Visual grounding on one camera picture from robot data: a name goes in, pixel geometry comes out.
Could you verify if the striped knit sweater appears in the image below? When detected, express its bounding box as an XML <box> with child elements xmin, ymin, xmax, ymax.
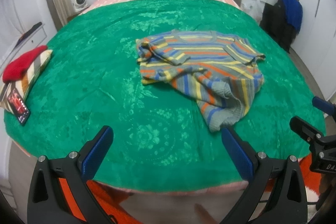
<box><xmin>136</xmin><ymin>30</ymin><xmax>265</xmax><ymax>132</ymax></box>

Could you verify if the orange fleece jacket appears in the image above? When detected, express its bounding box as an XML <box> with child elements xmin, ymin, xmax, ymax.
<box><xmin>59</xmin><ymin>155</ymin><xmax>322</xmax><ymax>223</ymax></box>

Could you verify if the black smartphone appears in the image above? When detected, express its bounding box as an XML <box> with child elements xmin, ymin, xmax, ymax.
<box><xmin>7</xmin><ymin>88</ymin><xmax>30</xmax><ymax>126</ymax></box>

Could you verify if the blue garment on chair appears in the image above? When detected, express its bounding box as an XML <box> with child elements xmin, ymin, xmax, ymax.
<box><xmin>282</xmin><ymin>0</ymin><xmax>303</xmax><ymax>33</ymax></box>

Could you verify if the striped folded cloth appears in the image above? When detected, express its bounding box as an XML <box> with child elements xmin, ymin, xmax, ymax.
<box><xmin>1</xmin><ymin>50</ymin><xmax>53</xmax><ymax>114</ymax></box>

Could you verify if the red knit garment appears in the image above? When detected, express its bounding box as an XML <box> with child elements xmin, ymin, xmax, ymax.
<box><xmin>2</xmin><ymin>46</ymin><xmax>48</xmax><ymax>84</ymax></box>

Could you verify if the green bed blanket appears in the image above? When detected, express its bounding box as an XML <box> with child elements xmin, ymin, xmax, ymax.
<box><xmin>4</xmin><ymin>0</ymin><xmax>325</xmax><ymax>192</ymax></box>

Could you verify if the white side cabinet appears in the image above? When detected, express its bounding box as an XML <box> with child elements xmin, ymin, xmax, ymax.
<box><xmin>1</xmin><ymin>22</ymin><xmax>48</xmax><ymax>73</ymax></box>

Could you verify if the white security camera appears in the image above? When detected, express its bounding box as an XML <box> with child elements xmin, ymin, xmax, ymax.
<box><xmin>73</xmin><ymin>0</ymin><xmax>87</xmax><ymax>10</ymax></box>

